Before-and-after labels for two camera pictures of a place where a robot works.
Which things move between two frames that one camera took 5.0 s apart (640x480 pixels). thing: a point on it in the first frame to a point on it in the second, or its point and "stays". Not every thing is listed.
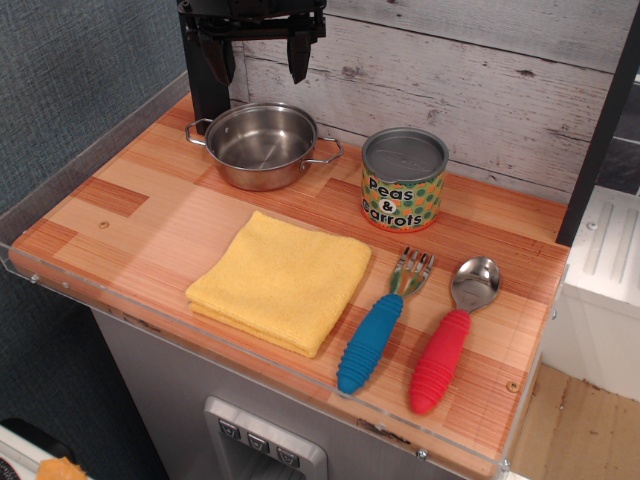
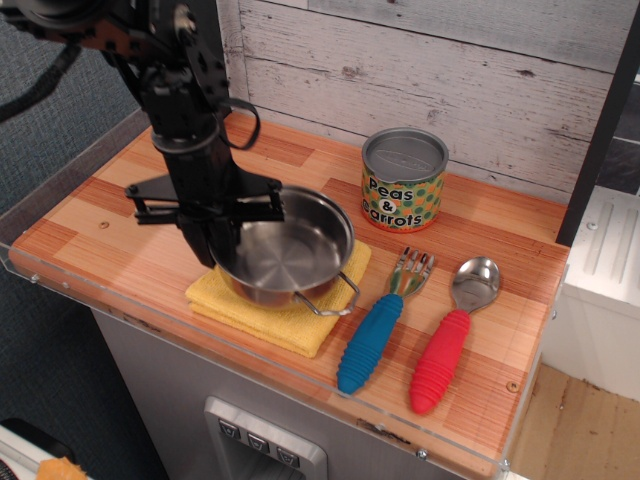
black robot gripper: (223, 22) to (204, 187)
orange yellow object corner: (59, 468) stays
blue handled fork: (380, 321) stays
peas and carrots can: (402, 178) stays
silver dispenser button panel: (251, 447) stays
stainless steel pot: (261, 146) to (301, 255)
